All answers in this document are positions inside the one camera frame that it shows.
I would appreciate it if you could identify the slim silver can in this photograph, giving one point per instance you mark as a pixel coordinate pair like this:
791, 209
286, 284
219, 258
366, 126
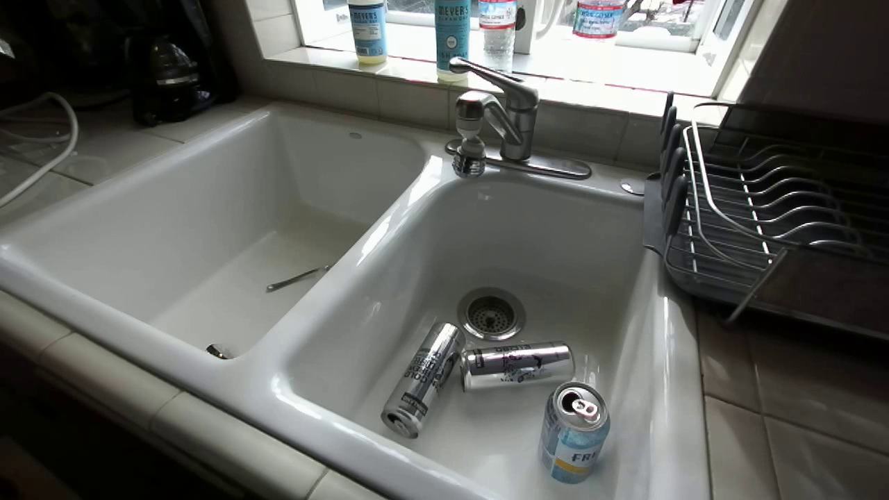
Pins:
514, 366
420, 378

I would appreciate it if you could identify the black coffee maker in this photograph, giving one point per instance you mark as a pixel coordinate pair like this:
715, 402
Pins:
169, 85

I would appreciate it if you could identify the white carton with print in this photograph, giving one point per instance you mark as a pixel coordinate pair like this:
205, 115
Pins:
525, 33

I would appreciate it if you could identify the tall teal soap bottle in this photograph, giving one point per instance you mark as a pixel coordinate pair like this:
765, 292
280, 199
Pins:
451, 37

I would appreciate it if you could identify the metal drain strainer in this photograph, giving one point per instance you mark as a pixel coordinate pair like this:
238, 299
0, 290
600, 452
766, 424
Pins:
490, 316

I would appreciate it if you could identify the light blue soda can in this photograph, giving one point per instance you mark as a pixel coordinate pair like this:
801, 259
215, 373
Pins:
572, 446

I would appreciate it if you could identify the white window frame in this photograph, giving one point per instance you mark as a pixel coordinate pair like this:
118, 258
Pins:
740, 65

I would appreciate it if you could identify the chrome sink faucet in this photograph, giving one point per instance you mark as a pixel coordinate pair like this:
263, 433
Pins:
514, 112

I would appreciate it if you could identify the short soap bottle blue label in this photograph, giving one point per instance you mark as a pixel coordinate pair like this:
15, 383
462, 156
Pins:
366, 33

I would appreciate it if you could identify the white double basin sink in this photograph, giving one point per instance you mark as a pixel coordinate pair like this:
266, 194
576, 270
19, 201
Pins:
369, 259

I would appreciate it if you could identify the clear water bottle red label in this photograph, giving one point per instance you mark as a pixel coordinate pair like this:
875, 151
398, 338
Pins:
497, 37
598, 19

